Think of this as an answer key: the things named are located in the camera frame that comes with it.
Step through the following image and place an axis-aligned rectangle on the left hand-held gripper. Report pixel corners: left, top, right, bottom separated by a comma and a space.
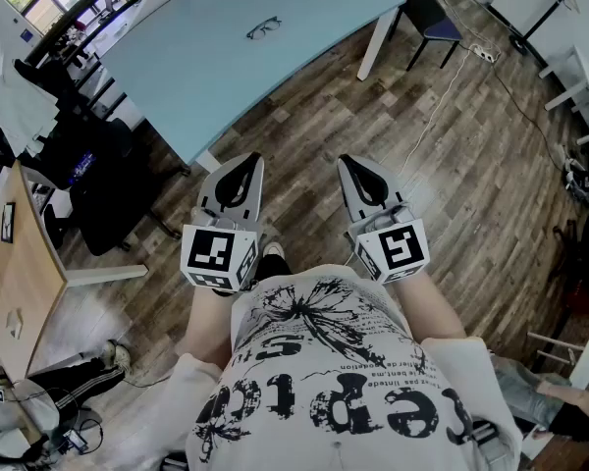
180, 153, 265, 293

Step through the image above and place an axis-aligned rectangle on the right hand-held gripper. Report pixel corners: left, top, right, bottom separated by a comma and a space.
337, 154, 428, 285

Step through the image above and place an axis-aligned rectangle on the thin metal wire piece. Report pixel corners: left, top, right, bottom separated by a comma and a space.
246, 16, 283, 41

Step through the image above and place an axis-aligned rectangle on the person's left forearm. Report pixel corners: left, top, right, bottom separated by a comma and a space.
185, 285, 240, 365

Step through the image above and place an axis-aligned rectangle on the person's right forearm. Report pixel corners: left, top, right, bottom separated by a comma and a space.
390, 267, 470, 345

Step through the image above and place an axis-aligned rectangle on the white table leg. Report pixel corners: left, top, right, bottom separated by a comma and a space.
194, 149, 222, 175
356, 5, 400, 81

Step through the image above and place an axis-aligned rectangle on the person's black trouser leg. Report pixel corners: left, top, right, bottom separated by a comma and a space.
252, 255, 294, 288

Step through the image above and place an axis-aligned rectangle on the black office chair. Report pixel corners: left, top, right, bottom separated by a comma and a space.
43, 115, 183, 257

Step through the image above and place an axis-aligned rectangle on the dark grey high-back chair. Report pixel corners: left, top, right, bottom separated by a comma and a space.
12, 59, 109, 190

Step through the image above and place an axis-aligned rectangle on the dark blue chair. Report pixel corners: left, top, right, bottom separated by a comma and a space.
394, 0, 465, 72

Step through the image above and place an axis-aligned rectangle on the white power strip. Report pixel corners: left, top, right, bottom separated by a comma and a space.
472, 44, 503, 63

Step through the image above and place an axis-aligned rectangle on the person's white printed shirt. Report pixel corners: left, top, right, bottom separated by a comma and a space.
141, 262, 524, 471

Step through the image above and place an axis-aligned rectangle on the white and black device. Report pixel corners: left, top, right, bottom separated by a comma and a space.
562, 143, 589, 209

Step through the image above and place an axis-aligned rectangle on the white cloth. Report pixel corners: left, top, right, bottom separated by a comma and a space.
0, 74, 60, 159

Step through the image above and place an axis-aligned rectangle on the small black framed panel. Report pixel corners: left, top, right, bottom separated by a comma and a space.
0, 202, 17, 243

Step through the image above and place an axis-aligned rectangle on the wooden desk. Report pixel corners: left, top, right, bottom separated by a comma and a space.
0, 159, 148, 382

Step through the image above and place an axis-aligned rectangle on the black curved railing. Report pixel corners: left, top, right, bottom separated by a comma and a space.
24, 0, 187, 64

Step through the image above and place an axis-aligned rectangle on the small white box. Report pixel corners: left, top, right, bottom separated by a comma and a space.
5, 309, 26, 340

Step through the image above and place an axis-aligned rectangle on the white floor cable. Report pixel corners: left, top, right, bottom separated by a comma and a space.
397, 46, 477, 171

